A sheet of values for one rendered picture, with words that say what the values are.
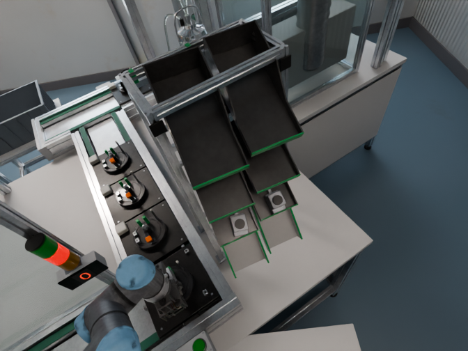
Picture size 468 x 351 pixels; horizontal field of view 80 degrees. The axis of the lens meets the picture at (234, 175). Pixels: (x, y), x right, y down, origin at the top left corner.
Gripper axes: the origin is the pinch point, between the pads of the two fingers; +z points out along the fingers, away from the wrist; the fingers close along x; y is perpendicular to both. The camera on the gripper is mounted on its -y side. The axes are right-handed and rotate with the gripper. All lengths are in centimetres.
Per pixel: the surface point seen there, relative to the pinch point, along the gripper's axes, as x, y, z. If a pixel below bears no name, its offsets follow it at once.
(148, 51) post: 43, -115, -20
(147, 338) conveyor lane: -16.2, 1.3, 12.2
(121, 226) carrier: -9.3, -43.1, 7.8
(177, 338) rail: -6.9, 7.5, 11.5
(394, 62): 177, -57, 21
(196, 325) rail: 0.2, 7.4, 11.2
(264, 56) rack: 47, -11, -59
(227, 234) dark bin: 23.9, -3.0, -13.2
